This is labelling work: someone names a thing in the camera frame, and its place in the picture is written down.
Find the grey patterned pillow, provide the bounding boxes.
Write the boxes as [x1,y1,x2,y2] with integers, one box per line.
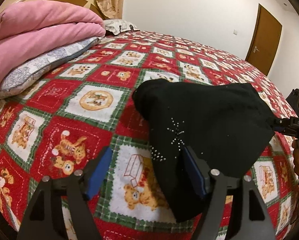
[0,37,101,99]

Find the black pants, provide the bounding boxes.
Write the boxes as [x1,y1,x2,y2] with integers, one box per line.
[132,79,275,223]

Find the brown wooden door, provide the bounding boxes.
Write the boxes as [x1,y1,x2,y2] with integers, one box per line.
[245,4,282,76]

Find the red patchwork bear bedspread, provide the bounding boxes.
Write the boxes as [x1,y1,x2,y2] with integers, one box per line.
[0,31,294,239]

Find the white patterned far pillow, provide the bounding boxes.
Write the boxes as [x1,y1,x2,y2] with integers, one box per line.
[104,19,140,35]

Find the pink folded blanket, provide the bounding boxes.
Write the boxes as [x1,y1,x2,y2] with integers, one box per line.
[0,0,106,83]

